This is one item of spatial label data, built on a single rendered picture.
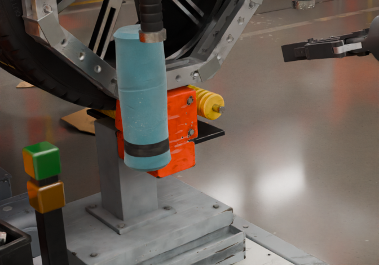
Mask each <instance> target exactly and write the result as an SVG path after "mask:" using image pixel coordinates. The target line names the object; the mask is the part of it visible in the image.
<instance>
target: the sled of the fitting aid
mask: <svg viewBox="0 0 379 265"><path fill-rule="evenodd" d="M245 258H246V243H245V231H244V230H242V229H240V228H239V227H237V226H234V225H233V224H230V225H229V226H226V227H224V228H221V229H219V230H217V231H214V232H212V233H210V234H207V235H205V236H203V237H200V238H197V239H195V240H193V241H190V242H188V243H186V244H184V245H181V246H179V247H177V248H174V249H171V250H169V251H167V252H164V253H162V254H160V255H157V256H155V257H153V258H150V259H148V260H145V261H144V262H141V263H138V264H136V265H233V264H235V263H237V262H239V261H241V260H243V259H245Z"/></svg>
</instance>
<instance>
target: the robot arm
mask: <svg viewBox="0 0 379 265"><path fill-rule="evenodd" d="M281 49H282V53H283V58H284V62H289V61H298V60H313V59H327V58H339V59H342V58H344V57H347V56H355V55H357V56H367V55H369V53H372V54H373V56H374V57H375V58H376V59H377V60H378V61H379V15H378V16H376V17H375V18H374V19H373V21H372V22H371V25H370V27H369V28H365V29H363V30H359V31H355V32H351V33H350V34H344V35H341V36H330V37H329V38H327V39H323V38H322V39H320V40H317V39H313V38H309V39H307V41H302V42H295V43H287V44H285V45H281Z"/></svg>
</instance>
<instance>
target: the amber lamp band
mask: <svg viewBox="0 0 379 265"><path fill-rule="evenodd" d="M27 189H28V197H29V204H30V206H31V207H32V208H34V209H35V210H37V211H38V212H39V213H41V214H45V213H48V212H51V211H54V210H57V209H60V208H62V207H64V206H65V204H66V202H65V193H64V184H63V182H62V181H61V180H59V181H58V182H55V183H51V184H48V185H45V186H43V187H39V186H37V185H35V184H34V183H33V182H31V180H29V181H27Z"/></svg>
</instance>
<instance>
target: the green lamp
mask: <svg viewBox="0 0 379 265"><path fill-rule="evenodd" d="M22 153H23V161H24V169H25V172H26V173H27V174H28V175H29V176H31V177H32V178H33V179H35V180H36V181H40V180H43V179H47V178H50V177H52V176H56V175H59V174H61V172H62V169H61V160H60V151H59V148H58V147H56V146H54V145H52V144H51V143H49V142H40V143H37V144H33V145H29V146H27V147H24V148H23V149H22Z"/></svg>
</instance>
